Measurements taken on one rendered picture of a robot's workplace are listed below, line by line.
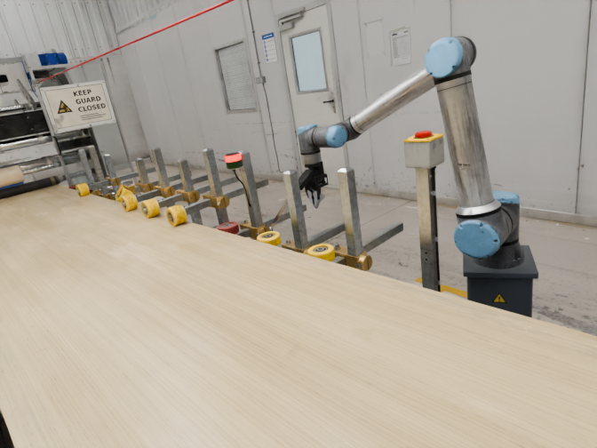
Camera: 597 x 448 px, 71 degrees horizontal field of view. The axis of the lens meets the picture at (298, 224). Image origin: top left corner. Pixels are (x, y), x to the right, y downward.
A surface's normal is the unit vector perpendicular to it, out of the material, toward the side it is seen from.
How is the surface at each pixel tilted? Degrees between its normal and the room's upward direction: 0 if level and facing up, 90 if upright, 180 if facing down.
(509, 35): 90
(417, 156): 90
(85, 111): 90
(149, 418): 0
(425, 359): 0
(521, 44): 90
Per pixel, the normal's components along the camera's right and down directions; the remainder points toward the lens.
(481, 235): -0.61, 0.43
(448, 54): -0.67, 0.22
